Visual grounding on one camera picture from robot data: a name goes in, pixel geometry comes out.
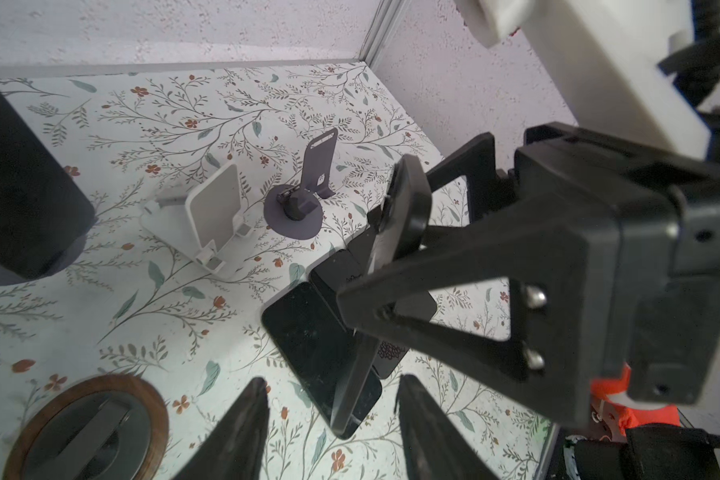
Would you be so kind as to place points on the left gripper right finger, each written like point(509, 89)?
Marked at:
point(433, 447)

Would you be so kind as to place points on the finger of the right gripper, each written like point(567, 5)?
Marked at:
point(488, 189)
point(505, 302)

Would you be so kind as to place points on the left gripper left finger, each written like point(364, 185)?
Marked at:
point(235, 448)

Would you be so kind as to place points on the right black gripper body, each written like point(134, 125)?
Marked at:
point(615, 264)

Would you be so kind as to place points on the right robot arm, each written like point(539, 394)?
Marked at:
point(611, 62)

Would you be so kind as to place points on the round wooden phone stand centre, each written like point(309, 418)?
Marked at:
point(112, 426)

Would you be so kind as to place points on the purple round phone stand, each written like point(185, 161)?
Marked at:
point(295, 211)

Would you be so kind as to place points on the white folding phone stand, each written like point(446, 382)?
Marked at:
point(203, 223)

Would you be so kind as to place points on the grey round phone stand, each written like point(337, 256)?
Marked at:
point(19, 272)

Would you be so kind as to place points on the red shark plush toy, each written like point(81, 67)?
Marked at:
point(613, 405)

